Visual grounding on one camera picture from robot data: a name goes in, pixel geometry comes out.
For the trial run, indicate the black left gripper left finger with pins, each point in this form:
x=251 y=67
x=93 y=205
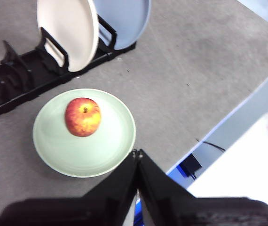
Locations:
x=96 y=209

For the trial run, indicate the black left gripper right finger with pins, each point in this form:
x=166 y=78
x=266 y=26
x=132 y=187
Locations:
x=183 y=209

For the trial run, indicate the green plate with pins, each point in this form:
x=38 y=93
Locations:
x=89 y=155

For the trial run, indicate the red yellow apple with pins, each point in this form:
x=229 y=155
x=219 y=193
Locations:
x=82 y=117

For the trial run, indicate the black plate rack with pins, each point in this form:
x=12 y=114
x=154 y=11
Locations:
x=23 y=77

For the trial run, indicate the white plate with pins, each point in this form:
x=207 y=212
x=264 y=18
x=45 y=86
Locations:
x=73 y=35

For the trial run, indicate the blue plate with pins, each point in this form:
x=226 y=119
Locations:
x=124 y=21

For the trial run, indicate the black power adapter box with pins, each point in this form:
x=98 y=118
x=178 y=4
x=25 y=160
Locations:
x=191 y=164

